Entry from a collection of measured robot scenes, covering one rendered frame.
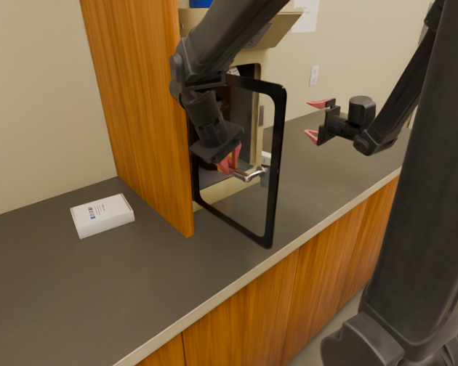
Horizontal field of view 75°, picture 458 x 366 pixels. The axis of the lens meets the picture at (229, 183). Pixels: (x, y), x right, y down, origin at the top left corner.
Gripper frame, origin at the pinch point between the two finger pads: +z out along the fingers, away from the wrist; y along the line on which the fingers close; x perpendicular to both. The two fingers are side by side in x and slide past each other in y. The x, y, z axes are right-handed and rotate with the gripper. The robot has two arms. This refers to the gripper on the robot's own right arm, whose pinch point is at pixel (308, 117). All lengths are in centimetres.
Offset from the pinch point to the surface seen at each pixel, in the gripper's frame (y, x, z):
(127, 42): 27, 47, 21
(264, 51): 20.2, 8.8, 11.5
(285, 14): 30.5, 13.3, 0.3
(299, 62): 0, -64, 56
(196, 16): 32.1, 38.1, 3.1
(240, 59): 19.6, 19.0, 11.4
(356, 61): -10, -129, 56
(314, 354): -120, 1, -18
